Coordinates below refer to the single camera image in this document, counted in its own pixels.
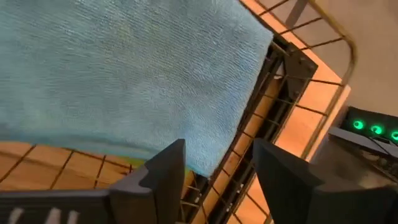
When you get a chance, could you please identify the black device green lights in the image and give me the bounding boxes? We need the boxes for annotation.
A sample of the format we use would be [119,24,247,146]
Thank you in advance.
[341,105,398,144]

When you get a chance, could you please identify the grey metal table frame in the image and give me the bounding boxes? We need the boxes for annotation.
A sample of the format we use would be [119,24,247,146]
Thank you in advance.
[328,126,398,159]

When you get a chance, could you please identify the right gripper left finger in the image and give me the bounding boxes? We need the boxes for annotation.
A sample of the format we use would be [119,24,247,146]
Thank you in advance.
[0,139,187,224]

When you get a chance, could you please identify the dark green microfiber towel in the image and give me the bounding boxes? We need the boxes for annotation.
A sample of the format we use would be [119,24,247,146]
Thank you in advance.
[124,155,195,182]

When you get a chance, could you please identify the copper wire basket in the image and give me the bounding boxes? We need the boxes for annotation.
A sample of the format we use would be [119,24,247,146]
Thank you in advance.
[0,0,358,224]

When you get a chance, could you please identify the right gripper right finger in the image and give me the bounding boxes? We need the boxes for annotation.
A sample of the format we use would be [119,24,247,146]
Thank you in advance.
[252,138,398,224]

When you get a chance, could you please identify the teal microfiber towel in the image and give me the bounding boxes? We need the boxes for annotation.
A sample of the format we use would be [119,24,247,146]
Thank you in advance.
[0,0,274,178]

